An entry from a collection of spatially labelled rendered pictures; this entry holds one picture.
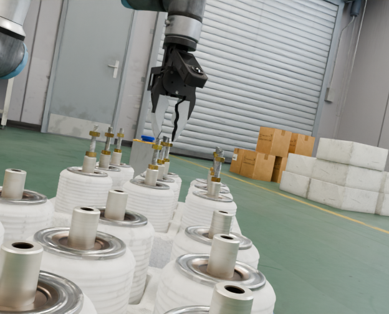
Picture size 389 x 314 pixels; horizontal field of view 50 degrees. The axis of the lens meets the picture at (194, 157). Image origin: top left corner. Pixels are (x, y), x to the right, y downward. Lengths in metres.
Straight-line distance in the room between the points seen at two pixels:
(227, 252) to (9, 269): 0.17
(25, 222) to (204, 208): 0.35
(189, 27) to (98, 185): 0.37
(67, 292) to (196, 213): 0.50
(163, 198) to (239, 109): 6.06
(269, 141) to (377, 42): 3.70
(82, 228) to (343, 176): 3.24
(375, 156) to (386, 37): 4.39
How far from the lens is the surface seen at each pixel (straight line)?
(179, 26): 0.90
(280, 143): 4.80
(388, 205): 3.85
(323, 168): 3.69
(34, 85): 5.97
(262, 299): 0.34
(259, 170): 4.70
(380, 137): 7.33
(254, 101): 6.91
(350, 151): 3.49
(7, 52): 1.16
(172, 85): 0.88
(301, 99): 7.46
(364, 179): 3.64
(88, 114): 6.03
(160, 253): 0.72
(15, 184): 0.50
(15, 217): 0.47
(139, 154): 1.16
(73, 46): 6.05
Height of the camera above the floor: 0.36
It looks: 3 degrees down
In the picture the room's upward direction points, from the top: 11 degrees clockwise
